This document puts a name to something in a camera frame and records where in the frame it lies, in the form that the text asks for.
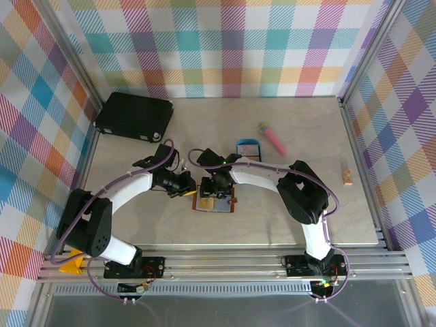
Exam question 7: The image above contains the brown leather card holder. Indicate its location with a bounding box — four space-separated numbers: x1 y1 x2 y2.
192 187 238 215

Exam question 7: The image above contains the pink toy microphone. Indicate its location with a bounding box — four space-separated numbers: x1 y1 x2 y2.
256 121 287 157

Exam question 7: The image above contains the black zip case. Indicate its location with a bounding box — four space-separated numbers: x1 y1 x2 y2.
94 91 175 145

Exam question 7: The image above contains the small patterned wooden block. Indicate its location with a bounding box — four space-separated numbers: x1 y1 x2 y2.
340 159 354 187

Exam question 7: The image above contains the yellow plastic clamp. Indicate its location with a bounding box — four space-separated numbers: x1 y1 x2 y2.
58 248 84 275

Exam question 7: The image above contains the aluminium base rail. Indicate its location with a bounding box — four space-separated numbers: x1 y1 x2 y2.
36 250 415 284

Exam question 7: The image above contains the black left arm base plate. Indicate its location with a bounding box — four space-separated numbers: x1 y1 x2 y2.
103 256 167 279

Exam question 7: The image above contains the aluminium side rail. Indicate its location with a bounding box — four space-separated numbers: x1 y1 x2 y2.
339 98 390 251
57 102 103 255

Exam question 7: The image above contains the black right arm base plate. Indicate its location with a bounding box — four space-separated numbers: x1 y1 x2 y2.
285 254 349 277

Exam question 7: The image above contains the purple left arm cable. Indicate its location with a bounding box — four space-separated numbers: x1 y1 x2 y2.
50 138 176 302

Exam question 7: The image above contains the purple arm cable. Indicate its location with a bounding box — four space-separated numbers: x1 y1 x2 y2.
187 148 352 302
50 138 176 302

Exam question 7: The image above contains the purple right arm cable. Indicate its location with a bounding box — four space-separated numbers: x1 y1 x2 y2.
187 148 352 302

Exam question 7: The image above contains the aluminium corner post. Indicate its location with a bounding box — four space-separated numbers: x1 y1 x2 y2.
337 0 406 108
40 0 105 108

